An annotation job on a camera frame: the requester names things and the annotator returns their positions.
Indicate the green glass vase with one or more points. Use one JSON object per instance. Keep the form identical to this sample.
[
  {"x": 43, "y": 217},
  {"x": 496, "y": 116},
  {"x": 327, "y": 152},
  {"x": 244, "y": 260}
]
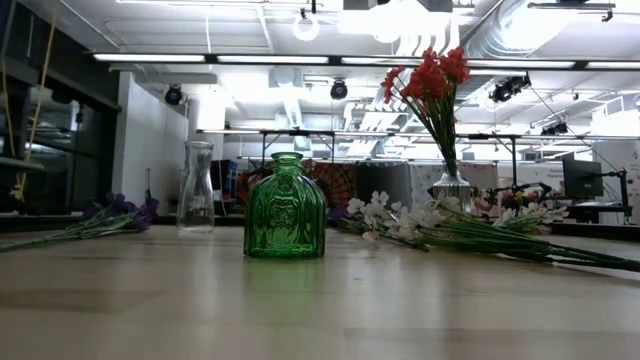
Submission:
[{"x": 285, "y": 220}]

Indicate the white artificial flower bunch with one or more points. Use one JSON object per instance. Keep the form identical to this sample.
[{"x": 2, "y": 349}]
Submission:
[
  {"x": 370, "y": 210},
  {"x": 540, "y": 217},
  {"x": 525, "y": 247}
]

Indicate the clear ribbed glass vase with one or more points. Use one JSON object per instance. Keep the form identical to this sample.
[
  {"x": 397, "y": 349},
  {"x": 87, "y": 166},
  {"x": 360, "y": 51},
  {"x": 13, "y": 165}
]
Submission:
[{"x": 452, "y": 192}]

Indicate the colourful background flowers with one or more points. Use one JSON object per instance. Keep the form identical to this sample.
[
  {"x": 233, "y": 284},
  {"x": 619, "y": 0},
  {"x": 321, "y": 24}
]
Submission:
[{"x": 515, "y": 197}]

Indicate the colourful patterned tapestry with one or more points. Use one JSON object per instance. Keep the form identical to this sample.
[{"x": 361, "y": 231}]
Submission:
[{"x": 342, "y": 185}]

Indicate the grey hanging cloth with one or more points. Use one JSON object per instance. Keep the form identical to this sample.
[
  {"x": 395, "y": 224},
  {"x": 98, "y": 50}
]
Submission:
[{"x": 382, "y": 180}]

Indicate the blue background box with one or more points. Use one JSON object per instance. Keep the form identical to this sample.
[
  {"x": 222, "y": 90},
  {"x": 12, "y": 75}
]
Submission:
[{"x": 230, "y": 180}]

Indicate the white patterned cloth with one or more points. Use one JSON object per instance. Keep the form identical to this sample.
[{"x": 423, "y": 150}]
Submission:
[{"x": 422, "y": 177}]

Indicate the clear smooth glass carafe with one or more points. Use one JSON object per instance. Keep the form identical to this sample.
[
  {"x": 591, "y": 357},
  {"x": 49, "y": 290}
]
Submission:
[{"x": 196, "y": 200}]

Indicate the ceiling light strip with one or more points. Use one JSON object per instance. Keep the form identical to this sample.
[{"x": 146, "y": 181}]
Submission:
[
  {"x": 272, "y": 59},
  {"x": 370, "y": 60},
  {"x": 525, "y": 64},
  {"x": 150, "y": 58},
  {"x": 612, "y": 65}
]

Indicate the small background tripod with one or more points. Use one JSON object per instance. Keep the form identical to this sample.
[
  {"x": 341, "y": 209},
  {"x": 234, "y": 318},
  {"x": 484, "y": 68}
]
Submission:
[{"x": 148, "y": 185}]

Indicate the black ceiling spotlight cluster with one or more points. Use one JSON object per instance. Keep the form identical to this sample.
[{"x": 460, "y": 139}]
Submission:
[{"x": 507, "y": 89}]

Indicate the dark glass partition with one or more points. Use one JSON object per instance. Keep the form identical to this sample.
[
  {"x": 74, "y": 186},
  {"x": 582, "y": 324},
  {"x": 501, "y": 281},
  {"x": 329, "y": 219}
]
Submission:
[{"x": 90, "y": 150}]

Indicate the black background monitor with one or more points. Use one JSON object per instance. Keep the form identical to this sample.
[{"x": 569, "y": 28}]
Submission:
[{"x": 582, "y": 179}]

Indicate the black background desk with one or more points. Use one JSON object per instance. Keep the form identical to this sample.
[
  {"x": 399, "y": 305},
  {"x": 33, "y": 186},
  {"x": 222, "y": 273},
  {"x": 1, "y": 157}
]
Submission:
[{"x": 600, "y": 210}]

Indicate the black background frame stand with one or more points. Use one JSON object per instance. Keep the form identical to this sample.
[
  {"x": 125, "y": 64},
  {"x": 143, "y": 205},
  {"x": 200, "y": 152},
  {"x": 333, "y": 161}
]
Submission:
[
  {"x": 513, "y": 160},
  {"x": 264, "y": 147}
]

